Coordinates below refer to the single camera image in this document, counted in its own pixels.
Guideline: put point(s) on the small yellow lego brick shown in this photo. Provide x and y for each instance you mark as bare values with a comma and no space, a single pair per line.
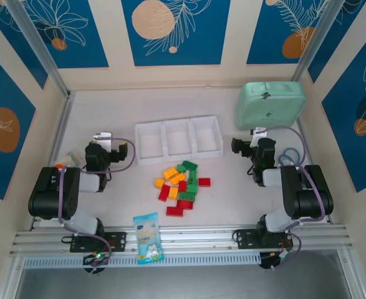
159,183

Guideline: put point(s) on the red lego brick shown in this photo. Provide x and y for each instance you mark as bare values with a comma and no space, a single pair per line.
182,186
185,205
204,182
174,211
163,193

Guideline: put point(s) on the small green lego brick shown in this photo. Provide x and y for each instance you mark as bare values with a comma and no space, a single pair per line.
181,168

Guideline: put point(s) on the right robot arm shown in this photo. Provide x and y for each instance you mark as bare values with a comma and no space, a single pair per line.
307,193

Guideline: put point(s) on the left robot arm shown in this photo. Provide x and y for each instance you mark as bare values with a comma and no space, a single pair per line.
51,193

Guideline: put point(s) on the mint green zip case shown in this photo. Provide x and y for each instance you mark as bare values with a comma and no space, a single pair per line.
270,106

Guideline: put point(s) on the blue white wipes packet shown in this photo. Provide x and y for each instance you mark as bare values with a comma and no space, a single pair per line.
148,236

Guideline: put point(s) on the black wiring cluster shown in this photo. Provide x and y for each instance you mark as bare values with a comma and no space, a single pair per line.
276,260
97,263

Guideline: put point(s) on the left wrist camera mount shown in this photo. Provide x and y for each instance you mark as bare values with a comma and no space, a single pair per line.
103,139

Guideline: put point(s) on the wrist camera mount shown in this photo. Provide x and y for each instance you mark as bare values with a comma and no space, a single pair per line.
103,139
260,132

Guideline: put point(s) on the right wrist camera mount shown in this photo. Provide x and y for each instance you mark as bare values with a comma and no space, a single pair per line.
260,132

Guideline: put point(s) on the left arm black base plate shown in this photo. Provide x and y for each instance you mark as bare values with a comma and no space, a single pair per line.
117,241

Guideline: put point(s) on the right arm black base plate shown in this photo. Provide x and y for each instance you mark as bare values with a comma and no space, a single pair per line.
246,238

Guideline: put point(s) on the aluminium rail frame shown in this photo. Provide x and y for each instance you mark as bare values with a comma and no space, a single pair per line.
185,238

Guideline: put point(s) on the aluminium corner post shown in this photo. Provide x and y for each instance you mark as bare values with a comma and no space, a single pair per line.
42,53
316,40

